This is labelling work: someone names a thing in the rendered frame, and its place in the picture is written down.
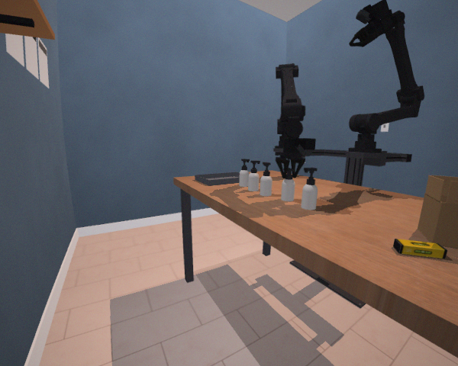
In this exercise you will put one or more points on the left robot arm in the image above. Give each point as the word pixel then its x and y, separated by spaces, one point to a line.
pixel 410 92

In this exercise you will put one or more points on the yellow pocket level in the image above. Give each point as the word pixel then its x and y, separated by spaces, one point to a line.
pixel 427 249

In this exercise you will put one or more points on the white pump bottle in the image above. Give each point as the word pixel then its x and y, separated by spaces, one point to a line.
pixel 288 187
pixel 266 182
pixel 243 179
pixel 253 178
pixel 309 191

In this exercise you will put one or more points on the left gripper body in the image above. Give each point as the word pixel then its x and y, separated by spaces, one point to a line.
pixel 372 31

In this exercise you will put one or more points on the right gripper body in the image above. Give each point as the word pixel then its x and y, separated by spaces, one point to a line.
pixel 290 155

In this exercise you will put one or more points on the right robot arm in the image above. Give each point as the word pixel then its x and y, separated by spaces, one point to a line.
pixel 290 112

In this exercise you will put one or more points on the brown cardboard box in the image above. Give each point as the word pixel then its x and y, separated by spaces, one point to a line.
pixel 438 220

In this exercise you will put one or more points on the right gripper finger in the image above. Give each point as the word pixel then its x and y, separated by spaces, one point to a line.
pixel 286 165
pixel 300 164

